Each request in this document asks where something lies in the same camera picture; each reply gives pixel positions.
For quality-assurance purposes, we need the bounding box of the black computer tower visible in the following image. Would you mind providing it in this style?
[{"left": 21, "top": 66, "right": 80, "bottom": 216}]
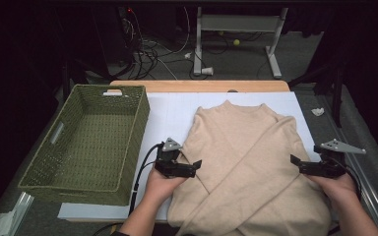
[{"left": 116, "top": 5, "right": 137, "bottom": 65}]

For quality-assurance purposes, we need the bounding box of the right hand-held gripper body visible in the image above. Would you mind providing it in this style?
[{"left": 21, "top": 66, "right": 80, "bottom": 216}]
[{"left": 313, "top": 138, "right": 367, "bottom": 180}]

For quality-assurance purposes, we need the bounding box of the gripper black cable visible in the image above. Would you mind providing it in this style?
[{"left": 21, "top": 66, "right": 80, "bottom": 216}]
[
  {"left": 328, "top": 156, "right": 363, "bottom": 201},
  {"left": 93, "top": 142, "right": 163, "bottom": 236}
]

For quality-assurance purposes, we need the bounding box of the beige knit sweater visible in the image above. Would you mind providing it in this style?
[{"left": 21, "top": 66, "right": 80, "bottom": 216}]
[{"left": 166, "top": 99, "right": 333, "bottom": 236}]

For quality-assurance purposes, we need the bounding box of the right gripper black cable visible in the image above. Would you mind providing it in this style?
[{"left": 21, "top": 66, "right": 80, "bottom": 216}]
[{"left": 328, "top": 156, "right": 363, "bottom": 201}]

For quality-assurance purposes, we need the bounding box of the tangle of floor cables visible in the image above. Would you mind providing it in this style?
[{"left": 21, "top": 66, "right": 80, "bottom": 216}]
[{"left": 121, "top": 6, "right": 191, "bottom": 81}]

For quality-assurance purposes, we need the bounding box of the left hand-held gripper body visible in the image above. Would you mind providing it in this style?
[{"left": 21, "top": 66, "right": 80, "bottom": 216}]
[{"left": 154, "top": 137, "right": 183, "bottom": 180}]

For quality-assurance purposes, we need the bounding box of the black metal stand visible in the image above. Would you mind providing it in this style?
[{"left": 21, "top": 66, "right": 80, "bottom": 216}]
[{"left": 288, "top": 58, "right": 346, "bottom": 129}]

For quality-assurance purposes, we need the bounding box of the green woven basket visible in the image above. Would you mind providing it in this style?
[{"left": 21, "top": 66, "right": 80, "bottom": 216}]
[{"left": 18, "top": 84, "right": 151, "bottom": 207}]

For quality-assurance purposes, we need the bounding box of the person's right hand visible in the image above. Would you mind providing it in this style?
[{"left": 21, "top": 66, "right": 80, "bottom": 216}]
[{"left": 304, "top": 171, "right": 358, "bottom": 207}]

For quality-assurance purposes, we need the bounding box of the short aluminium rail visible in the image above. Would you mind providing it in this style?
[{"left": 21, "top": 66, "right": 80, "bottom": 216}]
[{"left": 0, "top": 191, "right": 35, "bottom": 236}]

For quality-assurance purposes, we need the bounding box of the person's left hand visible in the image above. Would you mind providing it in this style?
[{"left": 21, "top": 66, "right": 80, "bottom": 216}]
[{"left": 143, "top": 166, "right": 186, "bottom": 209}]

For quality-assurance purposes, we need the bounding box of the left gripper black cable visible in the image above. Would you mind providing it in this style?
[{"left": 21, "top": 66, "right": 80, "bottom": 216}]
[{"left": 93, "top": 142, "right": 163, "bottom": 236}]

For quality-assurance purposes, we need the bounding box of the long aluminium rail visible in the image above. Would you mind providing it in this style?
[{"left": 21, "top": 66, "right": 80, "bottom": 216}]
[{"left": 321, "top": 97, "right": 378, "bottom": 236}]

